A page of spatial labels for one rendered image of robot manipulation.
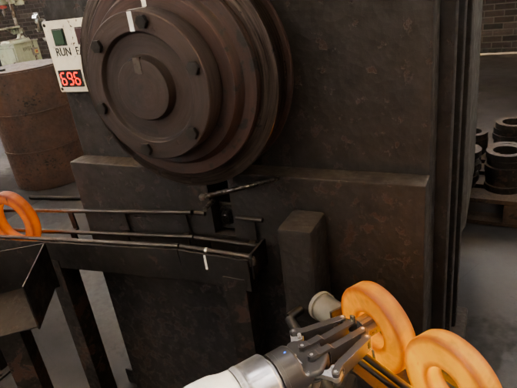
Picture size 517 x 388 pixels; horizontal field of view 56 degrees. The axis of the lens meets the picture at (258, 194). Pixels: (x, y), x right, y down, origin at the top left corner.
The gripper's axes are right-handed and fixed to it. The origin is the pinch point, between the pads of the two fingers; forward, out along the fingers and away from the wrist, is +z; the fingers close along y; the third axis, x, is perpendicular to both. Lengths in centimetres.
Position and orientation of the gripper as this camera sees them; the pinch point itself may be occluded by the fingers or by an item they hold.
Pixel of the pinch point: (375, 319)
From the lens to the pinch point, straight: 86.4
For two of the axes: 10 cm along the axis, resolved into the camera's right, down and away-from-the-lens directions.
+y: 4.9, 3.0, -8.2
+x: -1.7, -8.9, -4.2
